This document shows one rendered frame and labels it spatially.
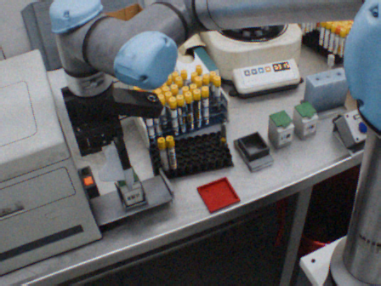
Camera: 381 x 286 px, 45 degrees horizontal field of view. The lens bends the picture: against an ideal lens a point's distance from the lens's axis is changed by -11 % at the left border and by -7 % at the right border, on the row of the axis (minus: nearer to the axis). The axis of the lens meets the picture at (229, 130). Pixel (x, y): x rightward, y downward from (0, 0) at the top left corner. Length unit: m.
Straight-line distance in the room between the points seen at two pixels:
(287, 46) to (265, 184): 0.37
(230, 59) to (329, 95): 0.26
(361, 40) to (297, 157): 0.76
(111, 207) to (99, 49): 0.43
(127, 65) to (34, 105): 0.28
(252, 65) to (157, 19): 0.61
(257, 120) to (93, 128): 0.50
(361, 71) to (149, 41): 0.31
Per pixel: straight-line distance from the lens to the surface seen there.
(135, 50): 0.59
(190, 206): 1.01
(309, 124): 1.11
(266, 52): 1.21
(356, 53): 0.36
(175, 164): 1.03
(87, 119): 0.79
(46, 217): 0.89
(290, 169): 1.07
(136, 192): 0.94
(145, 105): 0.79
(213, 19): 0.64
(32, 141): 0.78
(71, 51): 0.67
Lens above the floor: 1.70
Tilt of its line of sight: 46 degrees down
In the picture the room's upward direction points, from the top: straight up
